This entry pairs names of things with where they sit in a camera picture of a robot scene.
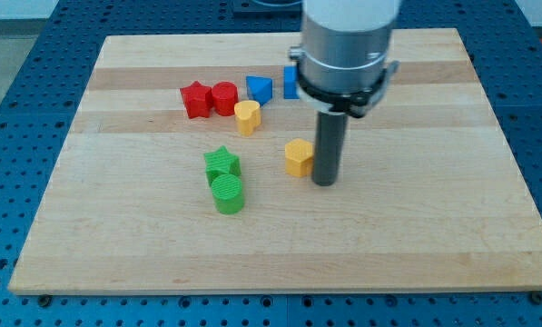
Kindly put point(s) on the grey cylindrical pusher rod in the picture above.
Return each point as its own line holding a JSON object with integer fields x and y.
{"x": 329, "y": 141}

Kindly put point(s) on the black clamp ring mount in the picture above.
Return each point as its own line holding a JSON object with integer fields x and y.
{"x": 356, "y": 105}

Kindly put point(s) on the yellow hexagon block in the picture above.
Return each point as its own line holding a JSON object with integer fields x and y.
{"x": 299, "y": 156}

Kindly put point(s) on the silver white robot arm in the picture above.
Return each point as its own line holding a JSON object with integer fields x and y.
{"x": 341, "y": 69}

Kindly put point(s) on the yellow heart block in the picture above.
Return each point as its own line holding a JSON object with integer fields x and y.
{"x": 247, "y": 116}

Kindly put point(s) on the blue cube block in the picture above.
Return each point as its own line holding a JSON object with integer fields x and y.
{"x": 290, "y": 82}

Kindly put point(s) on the blue triangle block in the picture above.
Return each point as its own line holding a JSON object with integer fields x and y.
{"x": 259, "y": 89}

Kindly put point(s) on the green cylinder block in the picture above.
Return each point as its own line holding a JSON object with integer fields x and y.
{"x": 227, "y": 194}

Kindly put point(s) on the green star block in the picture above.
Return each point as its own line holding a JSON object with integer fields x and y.
{"x": 220, "y": 162}

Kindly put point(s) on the red cylinder block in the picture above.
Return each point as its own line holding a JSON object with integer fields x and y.
{"x": 224, "y": 96}

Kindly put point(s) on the red star block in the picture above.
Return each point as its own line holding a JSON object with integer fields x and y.
{"x": 197, "y": 100}

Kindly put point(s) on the light wooden board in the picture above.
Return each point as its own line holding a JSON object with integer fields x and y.
{"x": 429, "y": 196}

